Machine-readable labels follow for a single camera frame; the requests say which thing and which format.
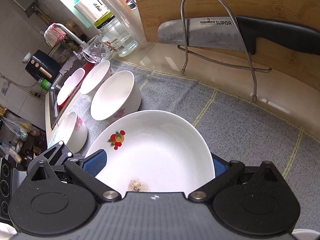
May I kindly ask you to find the white floral bowl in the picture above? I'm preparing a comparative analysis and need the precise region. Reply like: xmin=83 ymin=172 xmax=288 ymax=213
xmin=52 ymin=112 xmax=88 ymax=153

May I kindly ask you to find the white stained plate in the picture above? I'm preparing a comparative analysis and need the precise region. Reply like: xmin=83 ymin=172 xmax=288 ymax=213
xmin=86 ymin=110 xmax=215 ymax=196

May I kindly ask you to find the pink floral bowl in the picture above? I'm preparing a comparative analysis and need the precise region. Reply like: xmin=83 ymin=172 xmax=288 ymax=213
xmin=91 ymin=70 xmax=142 ymax=124

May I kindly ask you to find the grey blue checked dish mat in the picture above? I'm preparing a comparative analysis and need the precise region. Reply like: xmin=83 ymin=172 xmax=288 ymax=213
xmin=72 ymin=58 xmax=320 ymax=231

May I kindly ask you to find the stainless steel sink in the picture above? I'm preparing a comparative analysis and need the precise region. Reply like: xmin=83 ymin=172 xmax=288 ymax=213
xmin=46 ymin=55 xmax=87 ymax=129

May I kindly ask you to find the red white sink basket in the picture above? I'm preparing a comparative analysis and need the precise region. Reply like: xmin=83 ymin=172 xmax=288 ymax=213
xmin=56 ymin=62 xmax=94 ymax=109

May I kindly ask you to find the clear glass mug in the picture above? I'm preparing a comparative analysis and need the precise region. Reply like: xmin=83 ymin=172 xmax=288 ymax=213
xmin=82 ymin=35 xmax=112 ymax=63

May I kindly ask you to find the chrome sink faucet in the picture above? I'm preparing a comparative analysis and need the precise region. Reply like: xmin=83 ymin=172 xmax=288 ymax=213
xmin=52 ymin=23 xmax=87 ymax=48

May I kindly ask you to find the glass jar yellow green lid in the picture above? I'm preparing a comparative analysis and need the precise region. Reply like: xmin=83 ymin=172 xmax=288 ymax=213
xmin=93 ymin=11 xmax=138 ymax=57

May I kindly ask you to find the pink cloth on faucet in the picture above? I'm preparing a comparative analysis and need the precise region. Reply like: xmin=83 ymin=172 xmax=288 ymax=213
xmin=43 ymin=23 xmax=66 ymax=48

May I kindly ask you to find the green soap pump bottle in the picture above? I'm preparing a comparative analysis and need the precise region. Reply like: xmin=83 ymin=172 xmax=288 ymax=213
xmin=74 ymin=0 xmax=104 ymax=24

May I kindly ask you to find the bamboo cutting board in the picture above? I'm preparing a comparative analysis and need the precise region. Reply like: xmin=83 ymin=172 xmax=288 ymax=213
xmin=136 ymin=0 xmax=319 ymax=89

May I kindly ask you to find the metal wire board rack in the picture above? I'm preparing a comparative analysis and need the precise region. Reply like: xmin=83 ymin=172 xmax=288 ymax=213
xmin=178 ymin=0 xmax=272 ymax=102

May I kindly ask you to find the black handled kitchen knife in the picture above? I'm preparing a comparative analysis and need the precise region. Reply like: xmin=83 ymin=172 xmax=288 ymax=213
xmin=157 ymin=16 xmax=319 ymax=55

